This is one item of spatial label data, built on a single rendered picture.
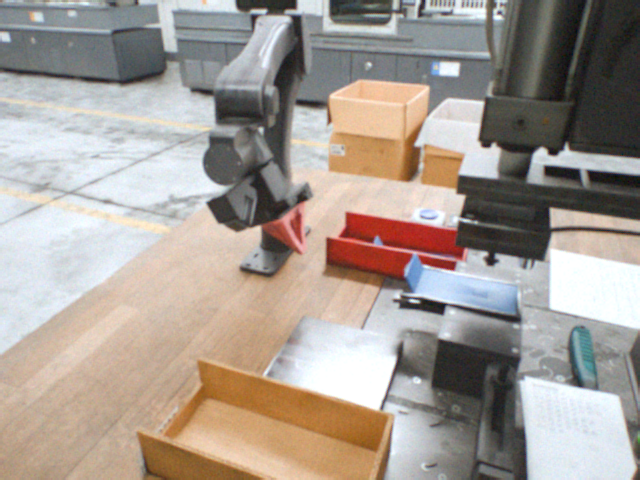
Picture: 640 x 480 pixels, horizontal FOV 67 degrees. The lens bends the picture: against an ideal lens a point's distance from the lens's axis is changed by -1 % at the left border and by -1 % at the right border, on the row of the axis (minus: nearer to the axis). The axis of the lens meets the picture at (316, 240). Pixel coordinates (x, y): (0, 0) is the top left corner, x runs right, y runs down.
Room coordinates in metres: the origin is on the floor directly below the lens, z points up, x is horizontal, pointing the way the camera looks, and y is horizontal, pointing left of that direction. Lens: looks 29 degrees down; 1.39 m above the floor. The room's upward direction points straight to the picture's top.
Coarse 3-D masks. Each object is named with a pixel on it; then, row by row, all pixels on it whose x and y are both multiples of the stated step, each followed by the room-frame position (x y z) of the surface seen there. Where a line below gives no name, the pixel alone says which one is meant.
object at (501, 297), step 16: (416, 256) 0.63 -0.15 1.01; (416, 272) 0.60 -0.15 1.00; (432, 272) 0.62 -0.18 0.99; (416, 288) 0.57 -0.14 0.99; (432, 288) 0.58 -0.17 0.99; (448, 288) 0.58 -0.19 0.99; (464, 288) 0.58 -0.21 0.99; (480, 288) 0.58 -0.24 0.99; (496, 288) 0.58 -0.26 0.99; (512, 288) 0.58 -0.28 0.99; (480, 304) 0.54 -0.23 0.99; (496, 304) 0.54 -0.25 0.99; (512, 304) 0.54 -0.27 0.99
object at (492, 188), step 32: (480, 160) 0.58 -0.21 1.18; (512, 160) 0.53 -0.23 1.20; (480, 192) 0.52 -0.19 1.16; (512, 192) 0.51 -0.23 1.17; (544, 192) 0.50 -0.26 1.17; (576, 192) 0.49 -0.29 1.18; (608, 192) 0.48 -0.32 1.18; (480, 224) 0.49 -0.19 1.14; (512, 224) 0.48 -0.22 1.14; (544, 224) 0.48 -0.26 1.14; (512, 256) 0.47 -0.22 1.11; (544, 256) 0.46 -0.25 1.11
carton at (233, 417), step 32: (224, 384) 0.44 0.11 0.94; (256, 384) 0.42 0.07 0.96; (288, 384) 0.41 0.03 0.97; (192, 416) 0.42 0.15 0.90; (224, 416) 0.42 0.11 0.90; (256, 416) 0.42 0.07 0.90; (288, 416) 0.41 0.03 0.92; (320, 416) 0.39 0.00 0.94; (352, 416) 0.38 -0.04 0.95; (384, 416) 0.36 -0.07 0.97; (160, 448) 0.33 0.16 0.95; (192, 448) 0.32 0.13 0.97; (224, 448) 0.37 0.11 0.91; (256, 448) 0.37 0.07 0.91; (288, 448) 0.37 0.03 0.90; (320, 448) 0.37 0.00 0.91; (352, 448) 0.37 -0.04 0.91; (384, 448) 0.32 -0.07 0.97
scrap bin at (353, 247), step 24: (360, 216) 0.88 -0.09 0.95; (384, 216) 0.87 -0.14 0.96; (336, 240) 0.78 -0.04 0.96; (360, 240) 0.87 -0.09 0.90; (384, 240) 0.86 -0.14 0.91; (408, 240) 0.84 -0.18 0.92; (432, 240) 0.83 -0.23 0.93; (336, 264) 0.78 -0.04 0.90; (360, 264) 0.76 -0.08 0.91; (384, 264) 0.74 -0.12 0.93; (432, 264) 0.71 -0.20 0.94
